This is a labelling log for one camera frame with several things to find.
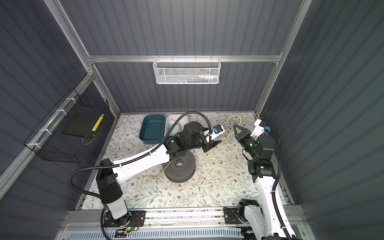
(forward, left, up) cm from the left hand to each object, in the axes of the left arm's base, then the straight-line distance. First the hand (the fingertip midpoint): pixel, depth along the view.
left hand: (219, 135), depth 72 cm
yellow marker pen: (+12, +63, -1) cm, 64 cm away
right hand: (+1, -7, +4) cm, 8 cm away
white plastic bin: (+34, +29, -25) cm, 51 cm away
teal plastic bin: (+29, +42, -28) cm, 58 cm away
